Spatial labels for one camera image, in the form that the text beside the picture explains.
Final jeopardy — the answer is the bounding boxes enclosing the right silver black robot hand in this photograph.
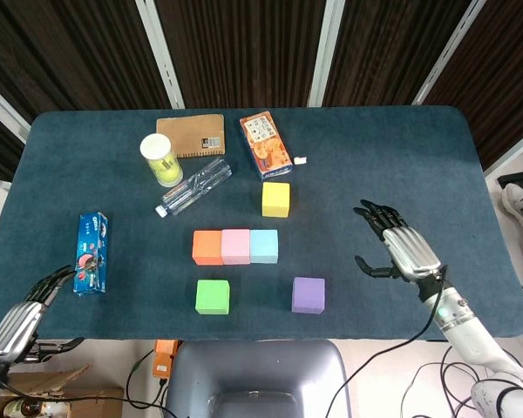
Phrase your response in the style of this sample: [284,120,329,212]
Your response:
[352,199,442,284]

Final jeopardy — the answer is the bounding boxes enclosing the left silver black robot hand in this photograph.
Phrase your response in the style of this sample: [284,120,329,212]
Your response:
[0,265,85,365]

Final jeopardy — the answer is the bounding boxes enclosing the purple foam cube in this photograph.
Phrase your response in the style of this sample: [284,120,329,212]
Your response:
[291,276,326,314]

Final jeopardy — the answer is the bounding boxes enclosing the yellow foam cube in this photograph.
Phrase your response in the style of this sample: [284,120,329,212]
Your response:
[261,181,291,219]

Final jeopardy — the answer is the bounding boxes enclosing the light blue foam cube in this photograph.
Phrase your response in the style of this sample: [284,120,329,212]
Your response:
[248,228,280,264]

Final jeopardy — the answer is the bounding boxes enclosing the pink foam cube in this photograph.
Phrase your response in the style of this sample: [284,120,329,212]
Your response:
[221,228,252,266]

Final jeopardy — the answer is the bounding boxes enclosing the green foam cube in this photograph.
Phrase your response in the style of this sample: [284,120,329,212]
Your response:
[194,279,231,315]

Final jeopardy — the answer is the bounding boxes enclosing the orange foam cube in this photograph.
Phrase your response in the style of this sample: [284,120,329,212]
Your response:
[192,229,224,266]

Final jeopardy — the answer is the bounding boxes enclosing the glass bottle with label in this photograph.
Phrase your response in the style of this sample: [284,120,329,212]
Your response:
[2,398,71,418]

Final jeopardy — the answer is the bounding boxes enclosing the blue Oreo cookie box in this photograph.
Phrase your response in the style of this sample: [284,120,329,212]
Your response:
[72,212,110,298]

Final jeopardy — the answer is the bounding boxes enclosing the teal table cloth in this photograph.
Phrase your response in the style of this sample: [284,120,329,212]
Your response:
[0,104,523,342]

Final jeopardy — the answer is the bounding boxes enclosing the brown cardboard box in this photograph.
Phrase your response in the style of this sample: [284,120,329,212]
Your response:
[0,363,126,418]

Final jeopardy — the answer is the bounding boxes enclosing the white sneaker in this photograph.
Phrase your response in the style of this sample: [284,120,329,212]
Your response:
[500,182,523,236]

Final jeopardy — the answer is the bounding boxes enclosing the black flat base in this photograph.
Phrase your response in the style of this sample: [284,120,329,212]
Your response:
[496,170,523,189]

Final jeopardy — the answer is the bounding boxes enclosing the orange power strip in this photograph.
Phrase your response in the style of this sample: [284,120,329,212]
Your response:
[152,339,180,379]

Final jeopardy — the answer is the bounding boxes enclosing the orange blue cracker box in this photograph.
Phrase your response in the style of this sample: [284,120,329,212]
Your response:
[239,110,294,182]

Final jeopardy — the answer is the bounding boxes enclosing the yellow tennis ball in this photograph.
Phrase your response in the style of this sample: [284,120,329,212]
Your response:
[146,152,178,175]
[155,167,184,187]

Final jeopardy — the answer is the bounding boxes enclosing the clear plastic water bottle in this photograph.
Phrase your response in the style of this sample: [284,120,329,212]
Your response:
[154,157,234,218]

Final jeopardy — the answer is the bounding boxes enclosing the clear tennis ball tube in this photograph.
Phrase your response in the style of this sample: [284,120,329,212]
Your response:
[139,132,185,188]

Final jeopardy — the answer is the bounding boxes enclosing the brown cardboard packet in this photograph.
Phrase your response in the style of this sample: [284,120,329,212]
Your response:
[156,113,226,158]

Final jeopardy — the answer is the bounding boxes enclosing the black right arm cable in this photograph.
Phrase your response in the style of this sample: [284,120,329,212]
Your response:
[330,266,448,418]

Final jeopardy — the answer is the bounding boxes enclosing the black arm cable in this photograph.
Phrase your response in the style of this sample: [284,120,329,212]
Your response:
[0,374,175,415]
[330,266,448,418]

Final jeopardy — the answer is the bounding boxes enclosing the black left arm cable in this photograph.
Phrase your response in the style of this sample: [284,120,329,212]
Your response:
[0,374,175,415]

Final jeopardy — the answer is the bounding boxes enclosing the tangled black floor cables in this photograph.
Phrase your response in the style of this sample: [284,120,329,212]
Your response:
[400,339,523,418]

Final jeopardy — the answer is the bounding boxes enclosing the black looped floor cable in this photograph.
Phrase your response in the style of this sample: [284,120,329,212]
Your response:
[125,347,169,411]

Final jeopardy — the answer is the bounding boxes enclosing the white metal frame post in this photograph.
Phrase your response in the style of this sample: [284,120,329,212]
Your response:
[134,0,186,110]
[411,0,485,105]
[308,0,348,108]
[0,77,31,140]

